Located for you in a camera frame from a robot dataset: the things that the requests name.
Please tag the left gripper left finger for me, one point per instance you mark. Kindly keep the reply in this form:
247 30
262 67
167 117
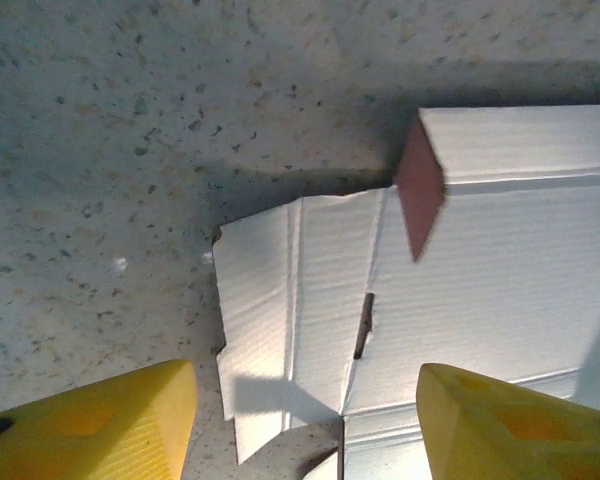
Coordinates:
105 430

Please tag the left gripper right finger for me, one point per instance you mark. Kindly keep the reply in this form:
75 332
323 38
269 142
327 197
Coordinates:
505 430

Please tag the pink paper box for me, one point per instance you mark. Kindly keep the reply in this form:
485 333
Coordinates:
480 300

